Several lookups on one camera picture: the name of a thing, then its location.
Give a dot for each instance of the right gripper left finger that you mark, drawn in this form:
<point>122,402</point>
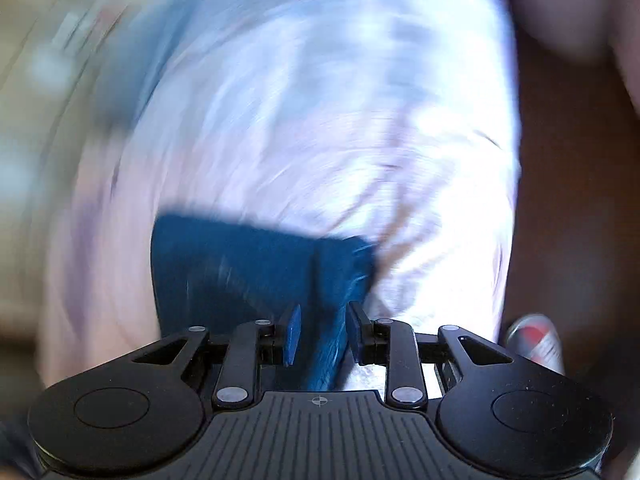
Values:
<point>252,346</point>

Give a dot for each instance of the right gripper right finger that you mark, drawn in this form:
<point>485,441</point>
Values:
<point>392,344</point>

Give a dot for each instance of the dark blue denim jeans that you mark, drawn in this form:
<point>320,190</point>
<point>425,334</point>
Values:
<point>220,275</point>

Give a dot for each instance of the red white sneaker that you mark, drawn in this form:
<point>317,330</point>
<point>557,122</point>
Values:
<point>534,336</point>

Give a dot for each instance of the pink textured bedspread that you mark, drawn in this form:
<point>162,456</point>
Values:
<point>392,120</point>

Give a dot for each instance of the grey blue pillow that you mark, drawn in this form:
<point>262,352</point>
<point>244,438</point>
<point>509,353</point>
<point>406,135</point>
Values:
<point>133,61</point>

